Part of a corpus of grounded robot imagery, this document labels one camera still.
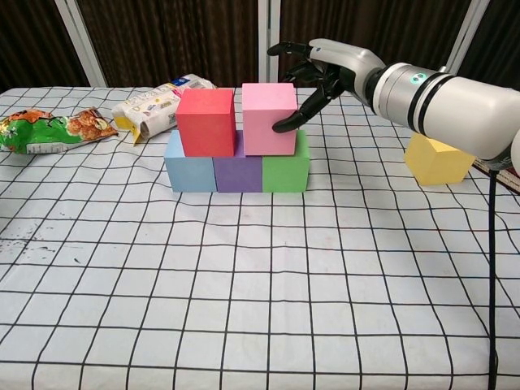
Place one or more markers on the white checkered tablecloth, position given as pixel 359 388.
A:
pixel 243 284

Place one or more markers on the light blue foam cube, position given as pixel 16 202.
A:
pixel 191 170

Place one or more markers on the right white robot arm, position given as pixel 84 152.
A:
pixel 447 109

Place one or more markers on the red foam cube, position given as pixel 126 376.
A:
pixel 203 126

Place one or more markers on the dark brown ribbed partition panel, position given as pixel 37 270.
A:
pixel 162 36
pixel 365 20
pixel 28 40
pixel 499 40

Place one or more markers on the white snack package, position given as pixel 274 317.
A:
pixel 154 107

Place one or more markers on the yellow foam cube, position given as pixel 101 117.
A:
pixel 434 164

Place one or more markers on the pink foam cube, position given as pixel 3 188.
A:
pixel 268 118

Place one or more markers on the dark red long box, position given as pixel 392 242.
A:
pixel 505 174

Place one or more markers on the green foam cube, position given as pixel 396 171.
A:
pixel 286 172

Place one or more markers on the purple foam cube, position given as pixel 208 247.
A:
pixel 239 174

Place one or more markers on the green orange snack bag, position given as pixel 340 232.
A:
pixel 53 130

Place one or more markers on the white partition post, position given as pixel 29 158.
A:
pixel 269 24
pixel 463 36
pixel 82 40

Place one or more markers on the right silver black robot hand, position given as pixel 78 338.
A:
pixel 341 61

